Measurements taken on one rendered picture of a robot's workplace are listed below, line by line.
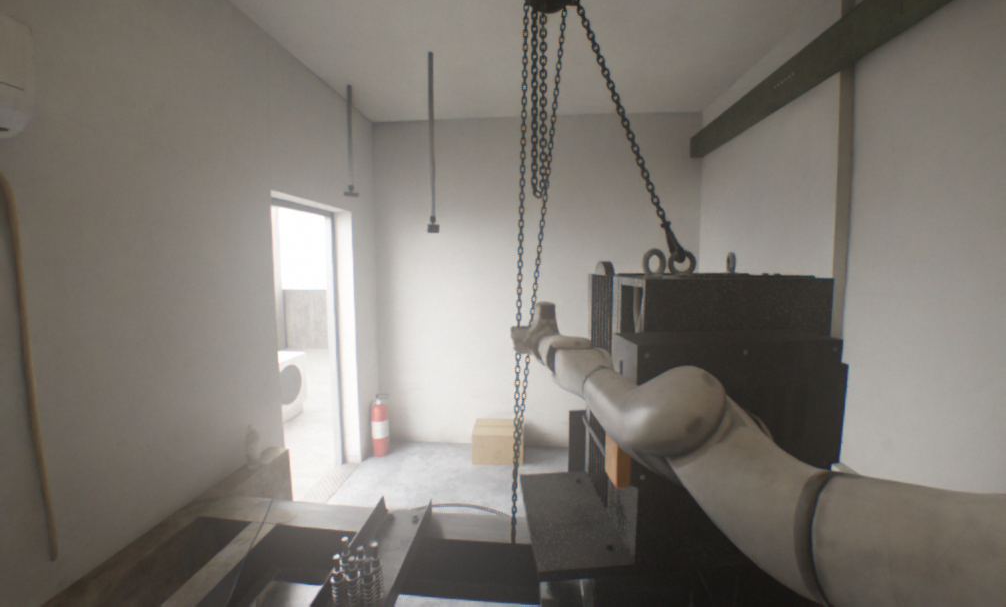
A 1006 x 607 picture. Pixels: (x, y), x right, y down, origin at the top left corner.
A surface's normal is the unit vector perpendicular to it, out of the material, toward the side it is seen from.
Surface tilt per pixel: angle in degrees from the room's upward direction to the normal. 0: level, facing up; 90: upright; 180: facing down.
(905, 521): 42
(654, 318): 90
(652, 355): 90
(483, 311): 90
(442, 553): 90
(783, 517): 66
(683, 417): 54
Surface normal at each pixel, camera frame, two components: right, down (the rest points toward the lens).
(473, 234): -0.09, 0.08
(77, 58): 1.00, 0.00
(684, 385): -0.65, -0.72
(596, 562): 0.00, -1.00
